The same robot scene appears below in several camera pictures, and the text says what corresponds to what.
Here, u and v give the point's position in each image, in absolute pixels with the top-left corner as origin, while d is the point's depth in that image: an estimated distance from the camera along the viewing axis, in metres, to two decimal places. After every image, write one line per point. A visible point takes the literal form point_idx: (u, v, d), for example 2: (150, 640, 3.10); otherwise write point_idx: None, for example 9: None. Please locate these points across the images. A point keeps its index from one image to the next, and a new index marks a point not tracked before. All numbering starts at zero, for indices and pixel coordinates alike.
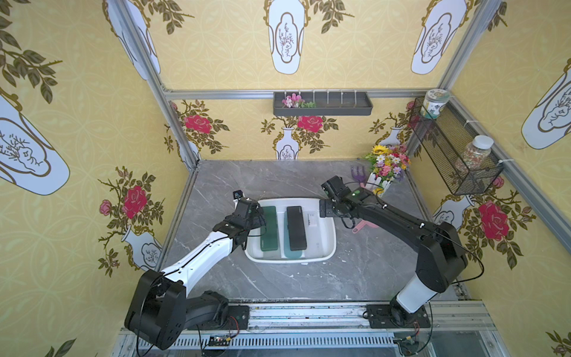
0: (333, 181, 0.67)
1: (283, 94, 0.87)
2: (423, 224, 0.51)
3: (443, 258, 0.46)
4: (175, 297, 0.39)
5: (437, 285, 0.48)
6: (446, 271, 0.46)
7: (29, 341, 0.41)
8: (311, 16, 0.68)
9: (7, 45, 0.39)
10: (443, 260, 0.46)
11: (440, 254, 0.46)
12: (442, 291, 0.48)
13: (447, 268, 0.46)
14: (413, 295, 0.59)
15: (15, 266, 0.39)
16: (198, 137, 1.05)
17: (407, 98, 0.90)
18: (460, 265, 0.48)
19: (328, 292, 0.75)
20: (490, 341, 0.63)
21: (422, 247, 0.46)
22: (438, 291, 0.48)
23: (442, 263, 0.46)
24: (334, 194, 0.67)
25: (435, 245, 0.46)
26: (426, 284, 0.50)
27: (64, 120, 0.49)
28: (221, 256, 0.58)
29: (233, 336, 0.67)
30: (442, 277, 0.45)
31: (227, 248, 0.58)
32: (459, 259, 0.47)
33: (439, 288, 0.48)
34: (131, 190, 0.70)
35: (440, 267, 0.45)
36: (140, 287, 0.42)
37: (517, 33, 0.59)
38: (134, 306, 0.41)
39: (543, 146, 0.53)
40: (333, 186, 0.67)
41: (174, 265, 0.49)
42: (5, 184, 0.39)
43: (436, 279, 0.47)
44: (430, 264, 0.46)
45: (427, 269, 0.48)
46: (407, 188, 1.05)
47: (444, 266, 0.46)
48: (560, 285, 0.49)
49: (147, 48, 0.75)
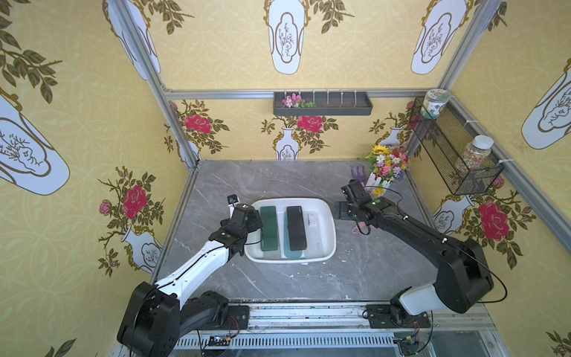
0: (355, 186, 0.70)
1: (283, 94, 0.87)
2: (445, 241, 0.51)
3: (465, 277, 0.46)
4: (169, 311, 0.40)
5: (459, 306, 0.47)
6: (469, 291, 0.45)
7: (30, 341, 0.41)
8: (311, 16, 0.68)
9: (7, 45, 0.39)
10: (465, 279, 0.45)
11: (463, 272, 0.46)
12: (461, 311, 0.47)
13: (470, 288, 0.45)
14: (420, 300, 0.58)
15: (15, 266, 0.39)
16: (198, 137, 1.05)
17: (407, 98, 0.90)
18: (485, 286, 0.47)
19: (328, 292, 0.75)
20: (490, 341, 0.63)
21: (444, 262, 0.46)
22: (459, 312, 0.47)
23: (465, 282, 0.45)
24: (355, 199, 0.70)
25: (457, 262, 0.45)
26: (446, 302, 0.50)
27: (64, 120, 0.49)
28: (215, 266, 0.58)
29: (233, 336, 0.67)
30: (463, 296, 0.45)
31: (223, 256, 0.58)
32: (484, 280, 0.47)
33: (460, 308, 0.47)
34: (131, 190, 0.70)
35: (462, 285, 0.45)
36: (134, 299, 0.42)
37: (517, 33, 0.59)
38: (127, 319, 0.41)
39: (543, 146, 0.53)
40: (353, 191, 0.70)
41: (168, 278, 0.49)
42: (5, 184, 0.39)
43: (458, 298, 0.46)
44: (453, 282, 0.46)
45: (447, 286, 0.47)
46: (407, 188, 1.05)
47: (466, 285, 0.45)
48: (560, 285, 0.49)
49: (147, 48, 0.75)
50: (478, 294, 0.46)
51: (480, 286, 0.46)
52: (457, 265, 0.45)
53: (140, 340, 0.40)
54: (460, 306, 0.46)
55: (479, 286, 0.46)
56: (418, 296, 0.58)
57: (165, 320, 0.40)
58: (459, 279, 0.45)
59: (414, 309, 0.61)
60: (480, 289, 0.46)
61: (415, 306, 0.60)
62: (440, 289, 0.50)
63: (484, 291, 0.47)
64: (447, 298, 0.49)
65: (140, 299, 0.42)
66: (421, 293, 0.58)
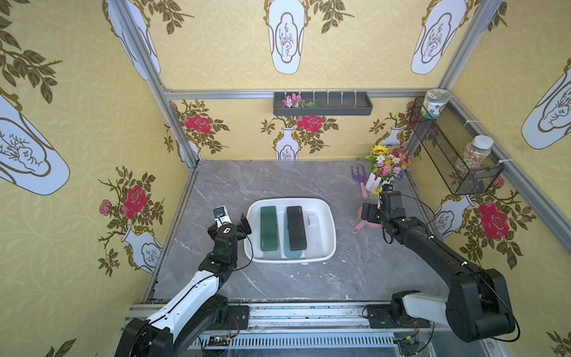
0: (392, 196, 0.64)
1: (283, 94, 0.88)
2: (465, 265, 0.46)
3: (479, 304, 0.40)
4: (162, 346, 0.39)
5: (465, 335, 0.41)
6: (479, 320, 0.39)
7: (30, 341, 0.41)
8: (311, 16, 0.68)
9: (7, 45, 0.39)
10: (478, 306, 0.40)
11: (476, 297, 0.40)
12: (467, 340, 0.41)
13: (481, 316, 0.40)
14: (424, 308, 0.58)
15: (15, 266, 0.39)
16: (198, 137, 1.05)
17: (407, 98, 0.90)
18: (504, 323, 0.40)
19: (328, 292, 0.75)
20: (490, 341, 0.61)
21: (454, 280, 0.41)
22: (465, 341, 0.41)
23: (476, 308, 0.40)
24: (386, 209, 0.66)
25: (471, 283, 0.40)
26: (454, 329, 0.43)
27: (64, 120, 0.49)
28: (206, 296, 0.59)
29: (233, 336, 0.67)
30: (471, 322, 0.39)
31: (213, 285, 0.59)
32: (503, 317, 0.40)
33: (466, 336, 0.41)
34: (131, 190, 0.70)
35: (472, 309, 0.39)
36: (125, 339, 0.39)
37: (517, 33, 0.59)
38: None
39: (543, 146, 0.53)
40: (389, 200, 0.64)
41: (160, 312, 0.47)
42: (5, 184, 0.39)
43: (466, 325, 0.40)
44: (459, 304, 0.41)
45: (456, 309, 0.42)
46: (407, 188, 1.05)
47: (476, 312, 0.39)
48: (559, 285, 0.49)
49: (147, 48, 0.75)
50: (493, 329, 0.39)
51: (497, 320, 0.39)
52: (469, 288, 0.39)
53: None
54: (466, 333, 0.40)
55: (495, 321, 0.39)
56: (424, 305, 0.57)
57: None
58: (468, 303, 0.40)
59: (414, 312, 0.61)
60: (496, 325, 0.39)
61: (417, 311, 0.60)
62: (449, 313, 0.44)
63: (499, 331, 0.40)
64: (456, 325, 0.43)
65: (131, 338, 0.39)
66: (428, 303, 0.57)
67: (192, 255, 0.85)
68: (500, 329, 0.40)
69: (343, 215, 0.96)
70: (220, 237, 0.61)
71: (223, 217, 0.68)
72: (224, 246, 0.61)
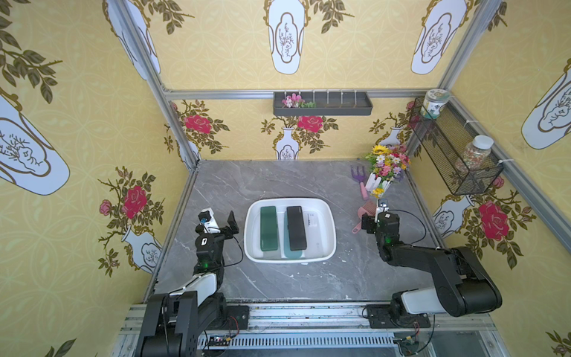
0: (392, 224, 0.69)
1: (283, 94, 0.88)
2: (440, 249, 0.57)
3: (454, 273, 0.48)
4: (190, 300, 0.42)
5: (456, 309, 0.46)
6: (459, 284, 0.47)
7: (30, 341, 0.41)
8: (311, 16, 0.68)
9: (7, 46, 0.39)
10: (456, 275, 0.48)
11: (452, 269, 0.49)
12: (460, 314, 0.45)
13: (461, 284, 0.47)
14: (421, 297, 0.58)
15: (15, 266, 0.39)
16: (198, 137, 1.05)
17: (407, 98, 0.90)
18: (483, 292, 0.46)
19: (328, 292, 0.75)
20: (490, 341, 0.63)
21: (432, 259, 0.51)
22: (458, 314, 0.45)
23: (453, 277, 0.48)
24: (385, 230, 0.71)
25: (442, 256, 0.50)
26: (449, 309, 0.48)
27: (64, 120, 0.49)
28: (213, 288, 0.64)
29: (232, 336, 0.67)
30: (452, 287, 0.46)
31: (215, 281, 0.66)
32: (479, 284, 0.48)
33: (458, 312, 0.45)
34: (131, 190, 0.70)
35: (449, 277, 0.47)
36: (151, 309, 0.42)
37: (517, 33, 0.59)
38: (146, 329, 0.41)
39: (543, 146, 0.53)
40: (386, 225, 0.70)
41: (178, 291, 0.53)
42: (5, 184, 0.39)
43: (452, 296, 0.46)
44: (440, 277, 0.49)
45: (440, 286, 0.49)
46: (407, 188, 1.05)
47: (456, 281, 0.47)
48: (560, 285, 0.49)
49: (147, 48, 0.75)
50: (475, 298, 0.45)
51: (475, 290, 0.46)
52: (442, 259, 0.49)
53: (160, 350, 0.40)
54: (454, 305, 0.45)
55: (472, 286, 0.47)
56: (422, 294, 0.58)
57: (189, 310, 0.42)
58: (445, 272, 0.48)
59: (414, 307, 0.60)
60: (476, 294, 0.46)
61: (415, 306, 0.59)
62: (439, 297, 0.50)
63: (483, 302, 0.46)
64: (447, 306, 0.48)
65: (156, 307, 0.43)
66: (426, 291, 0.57)
67: (192, 255, 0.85)
68: (482, 300, 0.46)
69: (343, 215, 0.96)
70: (200, 251, 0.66)
71: (209, 222, 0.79)
72: (207, 256, 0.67)
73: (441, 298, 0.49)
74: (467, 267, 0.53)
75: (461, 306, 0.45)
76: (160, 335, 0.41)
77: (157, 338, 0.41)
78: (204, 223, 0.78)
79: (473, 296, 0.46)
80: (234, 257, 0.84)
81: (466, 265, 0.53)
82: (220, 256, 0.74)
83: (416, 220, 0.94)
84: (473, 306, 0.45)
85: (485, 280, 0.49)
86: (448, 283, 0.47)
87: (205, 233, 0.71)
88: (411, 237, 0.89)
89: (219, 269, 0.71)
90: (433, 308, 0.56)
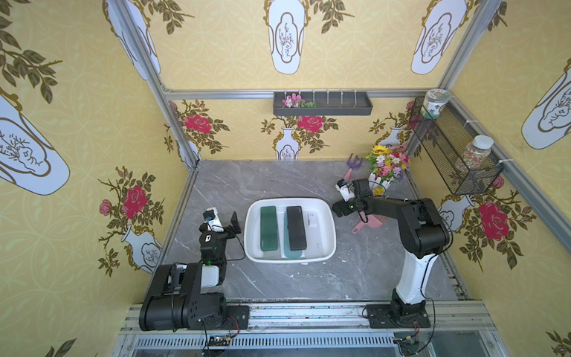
0: (362, 182, 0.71)
1: (283, 94, 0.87)
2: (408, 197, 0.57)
3: (415, 217, 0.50)
4: (194, 268, 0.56)
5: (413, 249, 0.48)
6: (418, 228, 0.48)
7: (30, 341, 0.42)
8: (311, 16, 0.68)
9: (7, 45, 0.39)
10: (416, 220, 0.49)
11: (414, 215, 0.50)
12: (416, 252, 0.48)
13: (420, 226, 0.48)
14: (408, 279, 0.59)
15: (15, 266, 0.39)
16: (198, 137, 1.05)
17: (407, 98, 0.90)
18: (442, 234, 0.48)
19: (328, 292, 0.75)
20: (490, 341, 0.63)
21: (398, 207, 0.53)
22: (414, 252, 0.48)
23: (415, 221, 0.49)
24: (357, 193, 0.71)
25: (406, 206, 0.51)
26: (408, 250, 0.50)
27: (64, 120, 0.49)
28: (215, 282, 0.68)
29: (233, 336, 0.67)
30: (411, 230, 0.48)
31: (217, 277, 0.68)
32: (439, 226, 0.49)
33: (414, 251, 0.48)
34: (131, 190, 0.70)
35: (410, 222, 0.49)
36: (160, 275, 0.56)
37: (517, 33, 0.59)
38: (153, 291, 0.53)
39: (543, 146, 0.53)
40: (358, 185, 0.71)
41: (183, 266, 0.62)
42: (5, 184, 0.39)
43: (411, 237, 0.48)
44: (403, 222, 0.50)
45: (402, 231, 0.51)
46: (407, 188, 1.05)
47: (415, 224, 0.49)
48: (560, 285, 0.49)
49: (147, 48, 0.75)
50: (430, 238, 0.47)
51: (433, 230, 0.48)
52: (406, 207, 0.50)
53: (163, 309, 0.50)
54: (412, 245, 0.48)
55: (431, 229, 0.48)
56: (406, 274, 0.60)
57: (194, 277, 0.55)
58: (407, 217, 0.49)
59: (412, 297, 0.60)
60: (432, 234, 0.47)
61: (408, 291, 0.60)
62: (402, 240, 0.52)
63: (438, 242, 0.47)
64: (407, 245, 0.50)
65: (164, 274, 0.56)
66: (407, 269, 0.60)
67: (192, 255, 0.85)
68: (439, 239, 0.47)
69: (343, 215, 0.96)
70: (204, 246, 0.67)
71: (213, 221, 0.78)
72: (210, 253, 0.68)
73: (403, 241, 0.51)
74: (427, 214, 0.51)
75: (417, 246, 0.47)
76: (163, 297, 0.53)
77: (160, 299, 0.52)
78: (209, 222, 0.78)
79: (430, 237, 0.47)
80: (234, 257, 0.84)
81: (427, 213, 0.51)
82: (222, 253, 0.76)
83: None
84: (429, 246, 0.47)
85: (440, 223, 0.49)
86: (408, 227, 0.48)
87: (209, 230, 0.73)
88: None
89: (222, 263, 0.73)
90: (418, 282, 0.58)
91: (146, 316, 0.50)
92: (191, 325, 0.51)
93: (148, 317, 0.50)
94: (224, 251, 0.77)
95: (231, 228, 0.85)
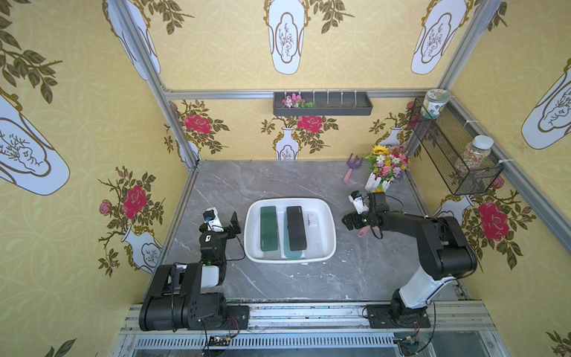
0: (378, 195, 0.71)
1: (283, 94, 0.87)
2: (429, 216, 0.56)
3: (437, 239, 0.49)
4: (194, 268, 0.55)
5: (433, 272, 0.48)
6: (440, 250, 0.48)
7: (30, 341, 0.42)
8: (311, 16, 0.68)
9: (7, 45, 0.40)
10: (437, 241, 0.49)
11: (436, 236, 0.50)
12: (436, 275, 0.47)
13: (442, 248, 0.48)
14: (416, 285, 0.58)
15: (15, 266, 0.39)
16: (198, 137, 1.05)
17: (407, 98, 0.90)
18: (466, 259, 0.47)
19: (328, 292, 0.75)
20: (490, 341, 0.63)
21: (418, 227, 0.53)
22: (434, 275, 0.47)
23: (436, 242, 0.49)
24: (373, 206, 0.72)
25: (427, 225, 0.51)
26: (427, 271, 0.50)
27: (64, 120, 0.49)
28: (214, 282, 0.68)
29: (233, 336, 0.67)
30: (432, 251, 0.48)
31: (216, 277, 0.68)
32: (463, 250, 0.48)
33: (434, 273, 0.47)
34: (131, 190, 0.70)
35: (430, 242, 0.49)
36: (160, 275, 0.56)
37: (517, 33, 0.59)
38: (153, 291, 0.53)
39: (543, 146, 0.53)
40: (375, 198, 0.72)
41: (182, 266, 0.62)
42: (5, 184, 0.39)
43: (431, 259, 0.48)
44: (423, 242, 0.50)
45: (422, 252, 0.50)
46: (407, 188, 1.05)
47: (436, 246, 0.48)
48: (560, 285, 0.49)
49: (147, 48, 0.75)
50: (453, 262, 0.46)
51: (456, 254, 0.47)
52: (427, 227, 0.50)
53: (164, 310, 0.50)
54: (432, 267, 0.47)
55: (455, 253, 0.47)
56: (417, 284, 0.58)
57: (194, 277, 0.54)
58: (428, 238, 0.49)
59: (415, 303, 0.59)
60: (455, 258, 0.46)
61: (413, 297, 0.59)
62: (422, 262, 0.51)
63: (461, 265, 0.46)
64: (427, 268, 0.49)
65: (164, 274, 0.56)
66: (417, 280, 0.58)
67: (192, 255, 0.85)
68: (462, 263, 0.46)
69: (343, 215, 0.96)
70: (204, 246, 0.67)
71: (213, 221, 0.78)
72: (210, 253, 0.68)
73: (422, 262, 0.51)
74: (451, 236, 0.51)
75: (438, 268, 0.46)
76: (163, 297, 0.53)
77: (160, 300, 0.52)
78: (209, 222, 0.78)
79: (451, 260, 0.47)
80: (234, 257, 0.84)
81: (450, 234, 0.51)
82: (222, 253, 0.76)
83: None
84: (450, 270, 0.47)
85: (465, 247, 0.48)
86: (428, 248, 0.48)
87: (209, 230, 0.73)
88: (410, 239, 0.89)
89: (222, 263, 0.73)
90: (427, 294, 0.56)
91: (146, 316, 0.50)
92: (192, 325, 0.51)
93: (148, 317, 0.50)
94: (224, 251, 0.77)
95: (229, 228, 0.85)
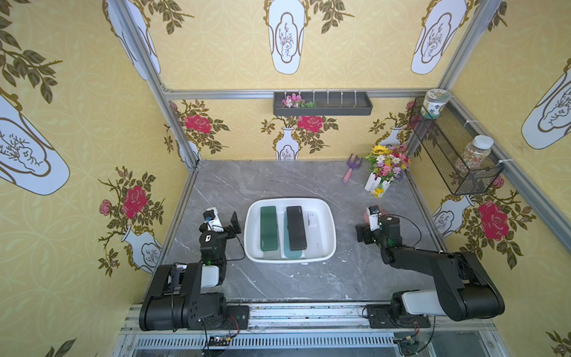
0: (392, 225, 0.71)
1: (283, 94, 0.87)
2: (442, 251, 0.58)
3: (456, 278, 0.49)
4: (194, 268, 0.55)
5: (455, 314, 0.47)
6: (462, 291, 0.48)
7: (30, 341, 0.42)
8: (311, 16, 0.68)
9: (7, 45, 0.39)
10: (457, 280, 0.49)
11: (454, 274, 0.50)
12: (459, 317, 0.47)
13: (462, 288, 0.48)
14: (424, 301, 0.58)
15: (15, 266, 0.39)
16: (198, 137, 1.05)
17: (407, 98, 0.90)
18: (488, 302, 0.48)
19: (328, 292, 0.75)
20: (490, 341, 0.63)
21: (435, 263, 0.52)
22: (456, 317, 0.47)
23: (456, 281, 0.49)
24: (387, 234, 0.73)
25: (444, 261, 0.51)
26: (447, 312, 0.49)
27: (64, 120, 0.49)
28: (214, 282, 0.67)
29: (233, 336, 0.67)
30: (454, 291, 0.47)
31: (216, 277, 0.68)
32: (483, 290, 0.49)
33: (457, 315, 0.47)
34: (131, 190, 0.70)
35: (450, 281, 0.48)
36: (160, 276, 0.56)
37: (517, 33, 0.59)
38: (153, 291, 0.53)
39: (543, 146, 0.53)
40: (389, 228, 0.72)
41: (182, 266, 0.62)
42: (5, 184, 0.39)
43: (453, 300, 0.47)
44: (442, 280, 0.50)
45: (442, 291, 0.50)
46: (407, 188, 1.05)
47: (458, 286, 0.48)
48: (560, 285, 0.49)
49: (147, 48, 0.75)
50: (476, 304, 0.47)
51: (476, 295, 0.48)
52: (444, 263, 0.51)
53: (164, 310, 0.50)
54: (455, 309, 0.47)
55: (477, 294, 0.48)
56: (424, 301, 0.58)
57: (194, 277, 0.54)
58: (447, 277, 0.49)
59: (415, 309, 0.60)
60: (477, 300, 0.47)
61: (416, 306, 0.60)
62: (440, 301, 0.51)
63: (483, 309, 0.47)
64: (447, 309, 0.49)
65: (164, 274, 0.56)
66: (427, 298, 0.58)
67: (192, 255, 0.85)
68: (484, 305, 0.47)
69: (343, 215, 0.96)
70: (204, 246, 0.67)
71: (213, 221, 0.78)
72: (210, 253, 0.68)
73: (442, 303, 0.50)
74: (473, 272, 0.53)
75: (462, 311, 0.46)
76: (163, 297, 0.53)
77: (160, 300, 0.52)
78: (209, 222, 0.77)
79: (473, 303, 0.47)
80: (234, 257, 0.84)
81: (471, 271, 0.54)
82: (222, 253, 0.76)
83: (416, 220, 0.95)
84: (473, 312, 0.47)
85: (488, 285, 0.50)
86: (450, 288, 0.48)
87: (209, 230, 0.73)
88: (412, 240, 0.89)
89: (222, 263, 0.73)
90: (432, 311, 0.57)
91: (146, 316, 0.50)
92: (192, 325, 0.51)
93: (148, 317, 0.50)
94: (224, 251, 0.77)
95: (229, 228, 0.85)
